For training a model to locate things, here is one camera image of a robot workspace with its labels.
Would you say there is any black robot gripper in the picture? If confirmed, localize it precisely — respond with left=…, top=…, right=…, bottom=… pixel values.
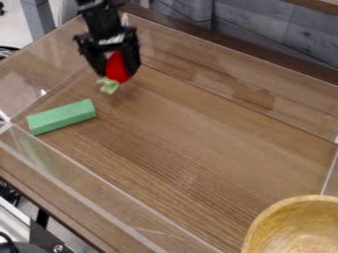
left=73, top=0, right=141, bottom=76

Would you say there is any red toy fruit green stem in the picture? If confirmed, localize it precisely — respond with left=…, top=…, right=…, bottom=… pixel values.
left=96, top=50, right=131, bottom=95

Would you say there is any green rectangular foam block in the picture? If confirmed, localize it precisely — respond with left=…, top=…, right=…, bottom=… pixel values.
left=27, top=99, right=96, bottom=135

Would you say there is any wooden bowl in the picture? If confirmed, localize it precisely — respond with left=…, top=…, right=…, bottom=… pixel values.
left=240, top=195, right=338, bottom=253

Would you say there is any clear acrylic corner bracket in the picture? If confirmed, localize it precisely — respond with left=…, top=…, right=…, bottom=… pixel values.
left=120, top=13, right=129, bottom=29

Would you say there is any grey post upper left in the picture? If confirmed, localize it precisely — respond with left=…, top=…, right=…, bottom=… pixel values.
left=20, top=0, right=56, bottom=41

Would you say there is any clear acrylic tray enclosure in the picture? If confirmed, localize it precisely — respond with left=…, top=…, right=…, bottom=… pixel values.
left=0, top=18, right=338, bottom=253

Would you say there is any black metal bracket with screw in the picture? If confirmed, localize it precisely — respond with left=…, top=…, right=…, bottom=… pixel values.
left=29, top=220, right=76, bottom=253

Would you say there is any black cable lower left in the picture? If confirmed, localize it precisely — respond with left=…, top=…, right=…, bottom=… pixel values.
left=0, top=230, right=21, bottom=253

